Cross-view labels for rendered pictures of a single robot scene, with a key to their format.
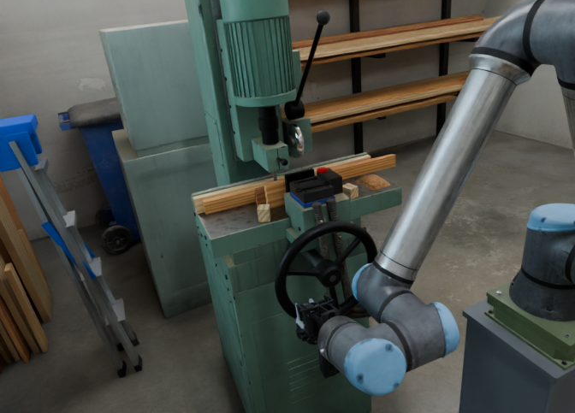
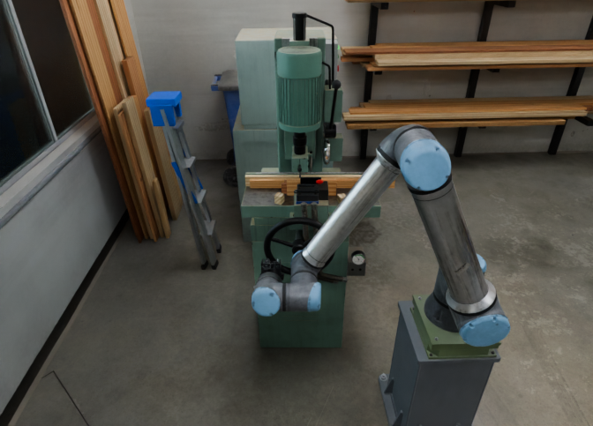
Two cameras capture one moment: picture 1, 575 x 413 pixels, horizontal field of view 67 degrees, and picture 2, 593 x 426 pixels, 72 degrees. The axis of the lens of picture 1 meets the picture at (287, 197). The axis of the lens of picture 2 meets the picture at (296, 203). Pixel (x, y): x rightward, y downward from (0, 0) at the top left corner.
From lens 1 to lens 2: 0.72 m
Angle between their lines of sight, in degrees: 20
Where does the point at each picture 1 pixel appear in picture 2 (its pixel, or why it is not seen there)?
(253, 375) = not seen: hidden behind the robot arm
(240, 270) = (257, 228)
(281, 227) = (288, 210)
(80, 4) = not seen: outside the picture
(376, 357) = (263, 296)
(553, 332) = (430, 332)
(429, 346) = (297, 302)
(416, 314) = (301, 284)
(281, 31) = (309, 87)
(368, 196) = not seen: hidden behind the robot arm
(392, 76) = (512, 87)
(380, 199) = not seen: hidden behind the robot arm
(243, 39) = (283, 88)
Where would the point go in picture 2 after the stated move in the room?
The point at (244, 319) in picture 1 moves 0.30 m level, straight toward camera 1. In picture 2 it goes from (257, 258) to (236, 304)
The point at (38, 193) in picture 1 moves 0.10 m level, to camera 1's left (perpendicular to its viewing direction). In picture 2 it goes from (172, 144) to (157, 141)
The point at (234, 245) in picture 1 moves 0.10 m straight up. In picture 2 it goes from (255, 213) to (253, 193)
